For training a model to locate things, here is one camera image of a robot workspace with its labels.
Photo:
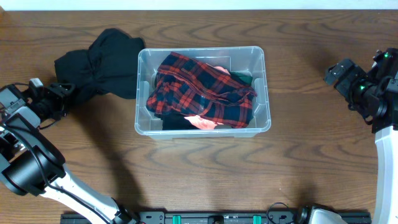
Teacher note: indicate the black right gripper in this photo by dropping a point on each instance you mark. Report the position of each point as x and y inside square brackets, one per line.
[347, 86]

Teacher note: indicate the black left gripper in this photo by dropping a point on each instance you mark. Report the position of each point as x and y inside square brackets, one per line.
[58, 95]

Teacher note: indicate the large black garment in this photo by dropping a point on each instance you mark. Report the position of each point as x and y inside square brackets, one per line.
[109, 65]

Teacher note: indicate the black cloth with band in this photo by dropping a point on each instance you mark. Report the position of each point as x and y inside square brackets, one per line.
[175, 121]

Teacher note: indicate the red navy plaid shirt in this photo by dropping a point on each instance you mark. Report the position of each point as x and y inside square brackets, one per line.
[191, 87]

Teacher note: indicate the salmon pink garment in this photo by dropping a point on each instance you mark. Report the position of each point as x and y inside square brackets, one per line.
[202, 123]

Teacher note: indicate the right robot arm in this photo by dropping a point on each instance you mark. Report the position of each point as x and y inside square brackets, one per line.
[384, 69]

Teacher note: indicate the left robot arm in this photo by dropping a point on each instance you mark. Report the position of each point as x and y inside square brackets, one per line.
[31, 164]

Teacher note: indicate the dark green folded cloth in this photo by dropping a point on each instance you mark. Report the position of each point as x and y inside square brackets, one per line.
[240, 77]

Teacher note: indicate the clear plastic storage bin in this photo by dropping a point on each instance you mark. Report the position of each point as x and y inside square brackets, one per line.
[248, 60]

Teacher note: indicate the black mounting rail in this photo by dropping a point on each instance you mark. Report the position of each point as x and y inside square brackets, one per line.
[226, 218]

